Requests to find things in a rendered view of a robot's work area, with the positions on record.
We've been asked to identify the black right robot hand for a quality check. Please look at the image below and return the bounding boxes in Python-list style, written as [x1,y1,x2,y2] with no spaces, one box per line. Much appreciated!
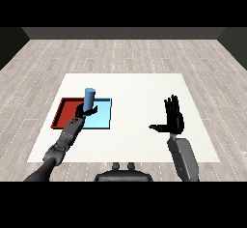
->
[148,94,185,135]

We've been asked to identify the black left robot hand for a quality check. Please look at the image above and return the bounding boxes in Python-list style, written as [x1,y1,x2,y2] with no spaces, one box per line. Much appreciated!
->
[74,102,99,120]

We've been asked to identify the blue can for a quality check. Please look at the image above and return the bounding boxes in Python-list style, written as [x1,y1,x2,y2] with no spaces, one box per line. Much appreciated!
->
[82,88,96,113]

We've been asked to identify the red shallow open box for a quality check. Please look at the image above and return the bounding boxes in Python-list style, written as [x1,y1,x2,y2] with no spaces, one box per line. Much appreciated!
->
[50,97,85,130]

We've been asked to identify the light blue shallow open box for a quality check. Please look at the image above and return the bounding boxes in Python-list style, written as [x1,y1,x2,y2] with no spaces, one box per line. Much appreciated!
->
[79,98,113,130]

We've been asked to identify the dark grey robot body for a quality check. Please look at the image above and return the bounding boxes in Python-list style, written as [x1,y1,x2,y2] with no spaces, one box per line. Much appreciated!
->
[94,162,154,183]

